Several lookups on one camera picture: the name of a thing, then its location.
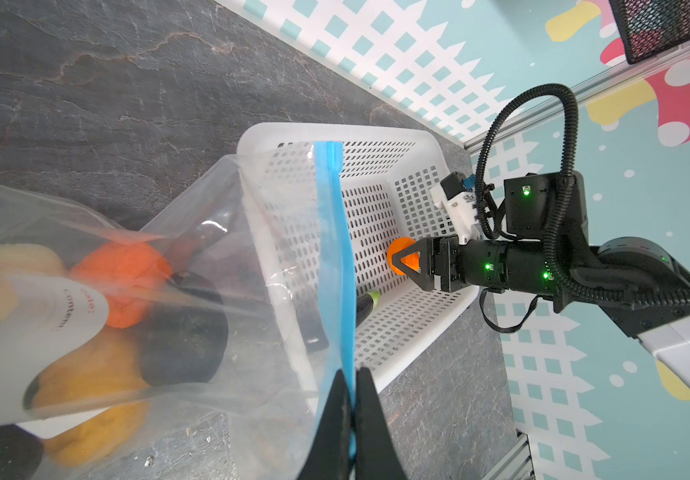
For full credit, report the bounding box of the clear zip top bag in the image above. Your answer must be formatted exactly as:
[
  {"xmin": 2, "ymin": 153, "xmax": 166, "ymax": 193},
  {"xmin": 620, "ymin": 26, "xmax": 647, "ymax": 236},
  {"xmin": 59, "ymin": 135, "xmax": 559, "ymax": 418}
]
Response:
[{"xmin": 0, "ymin": 141, "xmax": 356, "ymax": 479}]

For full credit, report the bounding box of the white plastic basket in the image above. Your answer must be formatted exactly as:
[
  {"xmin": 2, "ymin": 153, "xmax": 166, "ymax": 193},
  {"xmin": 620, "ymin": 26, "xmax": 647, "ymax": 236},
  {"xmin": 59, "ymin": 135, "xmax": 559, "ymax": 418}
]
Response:
[{"xmin": 236, "ymin": 123, "xmax": 477, "ymax": 412}]

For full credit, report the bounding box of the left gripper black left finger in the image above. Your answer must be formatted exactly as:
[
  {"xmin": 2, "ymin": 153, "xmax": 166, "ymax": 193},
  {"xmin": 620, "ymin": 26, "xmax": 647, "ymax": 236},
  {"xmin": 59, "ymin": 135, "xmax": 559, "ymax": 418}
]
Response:
[{"xmin": 297, "ymin": 370, "xmax": 352, "ymax": 480}]

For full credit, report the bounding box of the orange tangerine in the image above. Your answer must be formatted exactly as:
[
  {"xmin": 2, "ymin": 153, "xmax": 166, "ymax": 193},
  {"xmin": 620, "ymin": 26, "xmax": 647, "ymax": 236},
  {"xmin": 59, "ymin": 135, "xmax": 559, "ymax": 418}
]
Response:
[
  {"xmin": 386, "ymin": 236, "xmax": 421, "ymax": 277},
  {"xmin": 70, "ymin": 242, "xmax": 174, "ymax": 329}
]

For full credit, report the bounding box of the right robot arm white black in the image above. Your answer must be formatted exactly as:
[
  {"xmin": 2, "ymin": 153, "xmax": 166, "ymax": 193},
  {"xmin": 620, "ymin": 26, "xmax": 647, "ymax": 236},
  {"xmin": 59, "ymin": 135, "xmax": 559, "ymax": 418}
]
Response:
[{"xmin": 387, "ymin": 83, "xmax": 690, "ymax": 389}]

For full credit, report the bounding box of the dark food piece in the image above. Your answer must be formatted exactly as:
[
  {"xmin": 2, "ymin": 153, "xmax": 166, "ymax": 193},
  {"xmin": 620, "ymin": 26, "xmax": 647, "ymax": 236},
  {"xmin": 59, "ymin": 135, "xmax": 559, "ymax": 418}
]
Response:
[
  {"xmin": 0, "ymin": 425, "xmax": 44, "ymax": 479},
  {"xmin": 129, "ymin": 272, "xmax": 229, "ymax": 387}
]

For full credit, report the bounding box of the black long food stick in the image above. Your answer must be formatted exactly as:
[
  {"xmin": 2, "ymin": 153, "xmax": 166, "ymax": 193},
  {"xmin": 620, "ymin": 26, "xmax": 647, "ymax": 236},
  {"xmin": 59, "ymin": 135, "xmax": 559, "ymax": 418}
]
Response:
[{"xmin": 305, "ymin": 291, "xmax": 381, "ymax": 353}]

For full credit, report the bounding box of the yellow food piece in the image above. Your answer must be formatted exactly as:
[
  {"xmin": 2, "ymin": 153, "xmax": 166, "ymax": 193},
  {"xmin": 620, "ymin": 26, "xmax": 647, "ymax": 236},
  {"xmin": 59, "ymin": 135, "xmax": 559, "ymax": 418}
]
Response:
[{"xmin": 23, "ymin": 327, "xmax": 150, "ymax": 468}]

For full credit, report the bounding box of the black wire wall basket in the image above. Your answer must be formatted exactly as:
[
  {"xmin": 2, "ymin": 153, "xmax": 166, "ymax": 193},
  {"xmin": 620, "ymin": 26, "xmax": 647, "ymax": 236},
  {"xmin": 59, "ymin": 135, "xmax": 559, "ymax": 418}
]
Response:
[{"xmin": 609, "ymin": 0, "xmax": 690, "ymax": 65}]

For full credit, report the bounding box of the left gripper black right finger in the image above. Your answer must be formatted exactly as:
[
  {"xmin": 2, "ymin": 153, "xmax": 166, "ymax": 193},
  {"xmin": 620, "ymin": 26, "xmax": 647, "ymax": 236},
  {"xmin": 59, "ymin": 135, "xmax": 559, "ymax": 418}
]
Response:
[{"xmin": 354, "ymin": 367, "xmax": 408, "ymax": 480}]

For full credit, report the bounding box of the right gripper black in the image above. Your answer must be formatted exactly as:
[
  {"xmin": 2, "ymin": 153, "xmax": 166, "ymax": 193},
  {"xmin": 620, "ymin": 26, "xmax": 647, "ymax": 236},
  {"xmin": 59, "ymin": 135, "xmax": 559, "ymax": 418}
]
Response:
[{"xmin": 391, "ymin": 236, "xmax": 555, "ymax": 294}]

